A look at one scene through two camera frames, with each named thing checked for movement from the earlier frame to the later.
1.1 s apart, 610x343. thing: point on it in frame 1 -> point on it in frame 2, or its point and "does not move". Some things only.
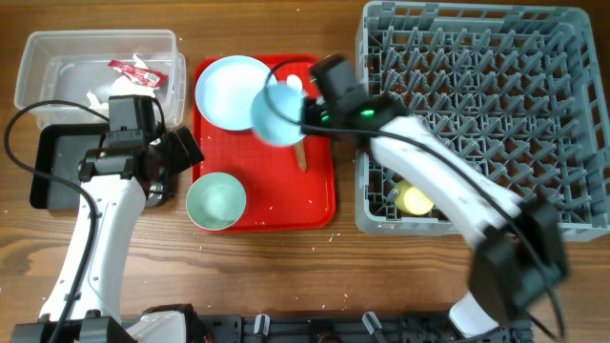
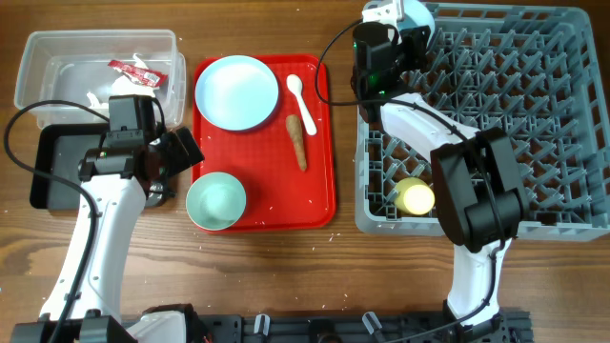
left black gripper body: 173,157 does not move
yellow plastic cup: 412,200 does not move
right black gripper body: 317,119 -> 411,56
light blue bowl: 275,115 -> 416,14
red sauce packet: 139,73 does not move
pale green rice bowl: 215,201 does not move
